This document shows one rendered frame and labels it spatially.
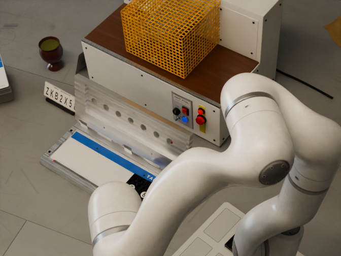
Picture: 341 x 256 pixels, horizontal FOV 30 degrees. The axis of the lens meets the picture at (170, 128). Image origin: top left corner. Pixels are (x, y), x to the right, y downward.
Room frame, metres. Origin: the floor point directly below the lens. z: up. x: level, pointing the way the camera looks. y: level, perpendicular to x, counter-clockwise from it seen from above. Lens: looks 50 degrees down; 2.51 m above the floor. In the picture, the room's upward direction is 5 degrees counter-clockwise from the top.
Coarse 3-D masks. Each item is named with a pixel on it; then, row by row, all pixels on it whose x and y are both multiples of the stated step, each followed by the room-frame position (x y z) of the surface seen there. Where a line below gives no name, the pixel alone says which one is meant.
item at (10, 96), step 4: (0, 56) 1.64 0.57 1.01; (4, 68) 1.62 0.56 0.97; (8, 80) 1.59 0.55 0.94; (4, 88) 1.53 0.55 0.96; (8, 88) 1.53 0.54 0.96; (0, 92) 1.52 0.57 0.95; (4, 92) 1.53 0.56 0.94; (8, 92) 1.53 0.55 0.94; (12, 92) 1.55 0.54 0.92; (0, 96) 1.52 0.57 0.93; (4, 96) 1.53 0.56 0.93; (8, 96) 1.53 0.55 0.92; (12, 96) 1.53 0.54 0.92; (0, 100) 1.52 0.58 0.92; (4, 100) 1.52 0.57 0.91; (8, 100) 1.53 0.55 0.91
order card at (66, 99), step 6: (48, 84) 1.54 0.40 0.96; (48, 90) 1.53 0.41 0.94; (54, 90) 1.51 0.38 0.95; (60, 90) 1.50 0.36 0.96; (48, 96) 1.52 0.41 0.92; (54, 96) 1.51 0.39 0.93; (60, 96) 1.49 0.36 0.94; (66, 96) 1.48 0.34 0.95; (72, 96) 1.47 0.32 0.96; (60, 102) 1.48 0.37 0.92; (66, 102) 1.47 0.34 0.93; (72, 102) 1.46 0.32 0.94; (72, 108) 1.45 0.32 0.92
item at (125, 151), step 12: (72, 132) 1.34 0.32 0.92; (84, 132) 1.34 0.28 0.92; (96, 132) 1.34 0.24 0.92; (60, 144) 1.30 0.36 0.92; (108, 144) 1.28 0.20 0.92; (48, 156) 1.25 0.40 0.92; (132, 156) 1.22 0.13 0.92; (48, 168) 1.22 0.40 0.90; (60, 168) 1.20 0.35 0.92; (144, 168) 1.17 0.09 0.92; (156, 168) 1.17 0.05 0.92; (72, 180) 1.15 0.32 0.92
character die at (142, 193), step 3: (147, 180) 1.12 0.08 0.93; (147, 183) 1.11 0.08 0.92; (150, 183) 1.11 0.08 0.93; (144, 186) 1.10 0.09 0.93; (147, 186) 1.10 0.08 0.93; (141, 189) 1.09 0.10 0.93; (144, 189) 1.09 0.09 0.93; (147, 189) 1.08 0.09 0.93; (138, 192) 1.08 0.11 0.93; (141, 192) 1.08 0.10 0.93; (144, 192) 1.08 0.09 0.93; (141, 195) 1.07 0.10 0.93; (144, 195) 1.06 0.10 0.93; (141, 198) 1.06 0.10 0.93
